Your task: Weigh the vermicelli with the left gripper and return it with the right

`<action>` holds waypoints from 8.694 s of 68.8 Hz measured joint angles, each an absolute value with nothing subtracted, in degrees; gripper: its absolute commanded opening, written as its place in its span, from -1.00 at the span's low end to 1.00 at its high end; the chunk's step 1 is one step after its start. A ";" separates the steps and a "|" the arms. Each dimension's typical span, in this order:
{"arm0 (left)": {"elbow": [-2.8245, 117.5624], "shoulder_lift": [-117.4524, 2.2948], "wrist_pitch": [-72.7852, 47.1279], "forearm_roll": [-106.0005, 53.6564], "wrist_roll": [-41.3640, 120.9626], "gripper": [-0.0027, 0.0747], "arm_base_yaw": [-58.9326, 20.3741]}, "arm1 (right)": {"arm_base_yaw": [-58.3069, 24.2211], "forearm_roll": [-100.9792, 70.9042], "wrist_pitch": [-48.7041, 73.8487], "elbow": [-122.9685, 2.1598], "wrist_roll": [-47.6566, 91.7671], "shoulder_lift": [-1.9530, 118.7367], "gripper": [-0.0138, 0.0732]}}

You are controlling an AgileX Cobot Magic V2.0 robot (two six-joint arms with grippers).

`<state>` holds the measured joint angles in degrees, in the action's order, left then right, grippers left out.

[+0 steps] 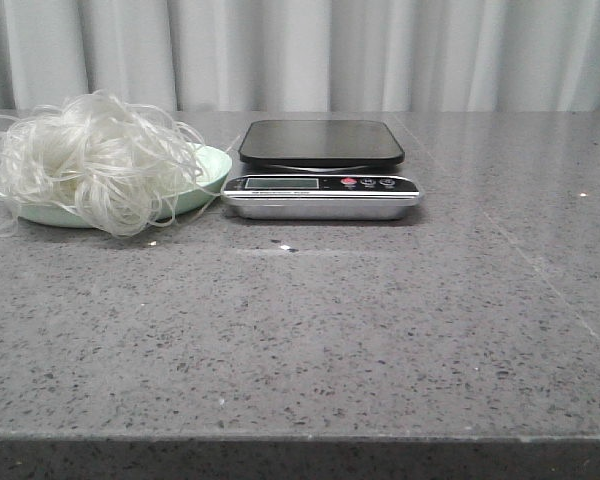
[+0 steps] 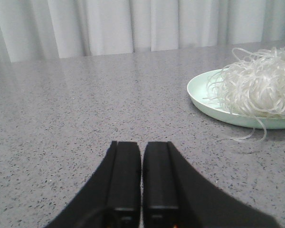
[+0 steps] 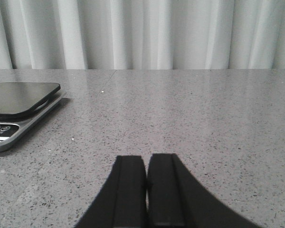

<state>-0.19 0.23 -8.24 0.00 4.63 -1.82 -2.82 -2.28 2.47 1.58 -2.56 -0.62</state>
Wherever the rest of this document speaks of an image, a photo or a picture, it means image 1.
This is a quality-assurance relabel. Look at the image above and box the white pleated curtain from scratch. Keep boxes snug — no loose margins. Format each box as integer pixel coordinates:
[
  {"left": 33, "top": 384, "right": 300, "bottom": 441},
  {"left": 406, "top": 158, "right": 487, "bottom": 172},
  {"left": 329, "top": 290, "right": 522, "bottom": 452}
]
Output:
[{"left": 0, "top": 1, "right": 600, "bottom": 112}]

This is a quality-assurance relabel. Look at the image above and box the black silver kitchen scale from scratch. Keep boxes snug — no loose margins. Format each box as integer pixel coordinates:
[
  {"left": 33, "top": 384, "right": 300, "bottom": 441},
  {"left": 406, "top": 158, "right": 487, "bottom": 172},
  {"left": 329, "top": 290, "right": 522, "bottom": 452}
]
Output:
[{"left": 222, "top": 119, "right": 423, "bottom": 221}]

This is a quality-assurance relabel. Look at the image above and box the white vermicelli noodle bundle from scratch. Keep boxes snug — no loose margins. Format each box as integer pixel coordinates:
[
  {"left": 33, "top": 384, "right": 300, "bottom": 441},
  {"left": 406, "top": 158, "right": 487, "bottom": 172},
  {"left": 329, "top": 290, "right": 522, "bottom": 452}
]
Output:
[{"left": 0, "top": 91, "right": 210, "bottom": 236}]

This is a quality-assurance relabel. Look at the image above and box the light green plastic plate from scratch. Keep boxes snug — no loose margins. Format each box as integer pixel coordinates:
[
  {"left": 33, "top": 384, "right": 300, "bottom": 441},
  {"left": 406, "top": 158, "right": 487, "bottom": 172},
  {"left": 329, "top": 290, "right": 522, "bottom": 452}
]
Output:
[{"left": 19, "top": 144, "right": 232, "bottom": 237}]

